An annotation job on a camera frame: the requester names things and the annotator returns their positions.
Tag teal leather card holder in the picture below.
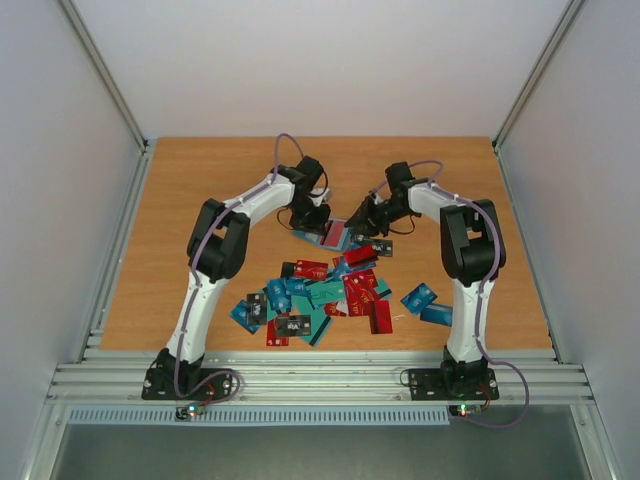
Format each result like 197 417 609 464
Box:
292 217 350 252

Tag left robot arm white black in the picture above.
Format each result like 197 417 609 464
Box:
142 156 330 400

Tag black card near right arm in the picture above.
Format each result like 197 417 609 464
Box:
352 234 393 257

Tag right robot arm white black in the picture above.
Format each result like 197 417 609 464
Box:
347 162 506 401

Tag red card with magnetic stripe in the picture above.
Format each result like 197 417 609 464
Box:
343 245 378 270

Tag teal VIP card centre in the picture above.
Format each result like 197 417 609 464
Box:
289 282 346 314

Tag blue card left pile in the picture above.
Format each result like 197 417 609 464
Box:
266 278 292 312

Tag blue card far right upper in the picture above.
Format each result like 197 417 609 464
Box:
401 283 438 316

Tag black card left pile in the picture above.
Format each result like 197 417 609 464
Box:
246 292 268 326

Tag teal card with black stripe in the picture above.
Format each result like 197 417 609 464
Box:
307 316 332 347

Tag black card on red card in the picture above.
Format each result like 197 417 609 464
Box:
275 315 312 337

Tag blue card far right lower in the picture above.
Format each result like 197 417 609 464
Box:
419 303 453 327

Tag right small circuit board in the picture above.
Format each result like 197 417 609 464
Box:
449 403 485 418

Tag small circuit board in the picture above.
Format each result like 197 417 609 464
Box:
175 403 206 421
449 403 485 418

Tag left small circuit board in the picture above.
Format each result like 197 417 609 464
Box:
175 403 206 421

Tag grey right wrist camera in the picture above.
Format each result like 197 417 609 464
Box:
369 189 385 205

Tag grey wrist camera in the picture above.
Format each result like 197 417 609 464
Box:
309 188 331 207
369 189 385 205

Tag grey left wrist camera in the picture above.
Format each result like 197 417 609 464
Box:
309 188 331 207

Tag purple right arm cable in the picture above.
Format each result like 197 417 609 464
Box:
372 159 531 429

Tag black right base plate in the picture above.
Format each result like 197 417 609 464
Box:
407 368 500 402

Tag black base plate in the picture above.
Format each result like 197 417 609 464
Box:
407 368 500 402
141 367 241 403

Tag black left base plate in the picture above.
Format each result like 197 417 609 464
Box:
141 367 241 403

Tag aluminium frame rail front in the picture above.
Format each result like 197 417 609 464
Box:
46 349 595 405

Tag grey slotted cable duct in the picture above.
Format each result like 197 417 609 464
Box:
67 405 450 427

